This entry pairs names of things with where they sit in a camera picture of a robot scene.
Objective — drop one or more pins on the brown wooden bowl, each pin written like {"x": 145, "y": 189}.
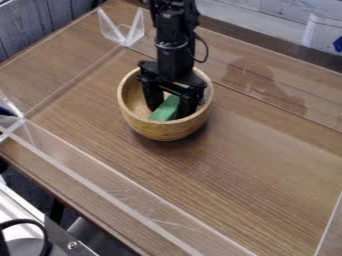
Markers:
{"x": 136, "y": 111}

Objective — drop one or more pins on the grey metal bracket with screw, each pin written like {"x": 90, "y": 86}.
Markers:
{"x": 66, "y": 245}

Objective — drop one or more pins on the white container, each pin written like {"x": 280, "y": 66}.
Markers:
{"x": 324, "y": 34}

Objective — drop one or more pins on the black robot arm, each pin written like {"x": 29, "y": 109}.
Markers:
{"x": 176, "y": 18}

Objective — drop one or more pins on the clear acrylic corner bracket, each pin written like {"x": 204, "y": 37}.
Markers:
{"x": 122, "y": 34}

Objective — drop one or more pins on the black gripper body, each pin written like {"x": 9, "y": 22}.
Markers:
{"x": 172, "y": 71}

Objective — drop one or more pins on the clear acrylic front barrier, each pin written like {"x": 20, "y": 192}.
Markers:
{"x": 153, "y": 213}

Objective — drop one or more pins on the green rectangular block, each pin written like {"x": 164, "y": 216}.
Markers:
{"x": 168, "y": 111}

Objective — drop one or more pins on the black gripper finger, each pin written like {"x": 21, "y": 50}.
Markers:
{"x": 188, "y": 105}
{"x": 153, "y": 94}

